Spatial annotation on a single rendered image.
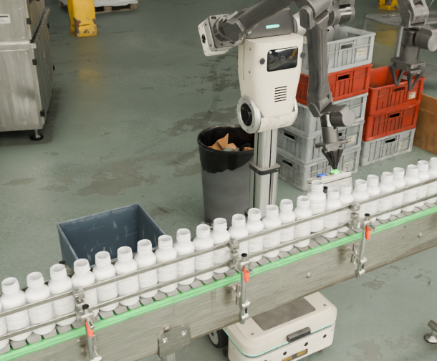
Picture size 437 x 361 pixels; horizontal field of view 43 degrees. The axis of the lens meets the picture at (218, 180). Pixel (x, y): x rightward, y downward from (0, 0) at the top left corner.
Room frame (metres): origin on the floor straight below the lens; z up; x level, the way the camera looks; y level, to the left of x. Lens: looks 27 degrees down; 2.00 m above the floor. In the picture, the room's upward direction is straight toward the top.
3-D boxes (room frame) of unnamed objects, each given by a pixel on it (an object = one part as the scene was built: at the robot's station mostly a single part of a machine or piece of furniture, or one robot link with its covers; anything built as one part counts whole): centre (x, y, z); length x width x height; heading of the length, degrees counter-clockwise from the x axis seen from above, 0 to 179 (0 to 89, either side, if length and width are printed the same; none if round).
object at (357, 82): (4.03, -0.77, 0.78); 0.61 x 0.41 x 0.22; 126
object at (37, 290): (1.10, 0.45, 1.08); 0.06 x 0.06 x 0.17
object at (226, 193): (3.22, -0.09, 0.32); 0.45 x 0.45 x 0.64
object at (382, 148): (4.45, -1.32, 0.11); 0.61 x 0.41 x 0.22; 122
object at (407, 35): (1.89, -0.65, 1.57); 0.07 x 0.06 x 0.07; 30
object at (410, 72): (1.88, -0.66, 1.44); 0.07 x 0.07 x 0.09; 29
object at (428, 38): (1.86, -0.67, 1.60); 0.12 x 0.09 x 0.12; 30
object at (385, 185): (1.67, -0.57, 1.08); 0.06 x 0.06 x 0.17
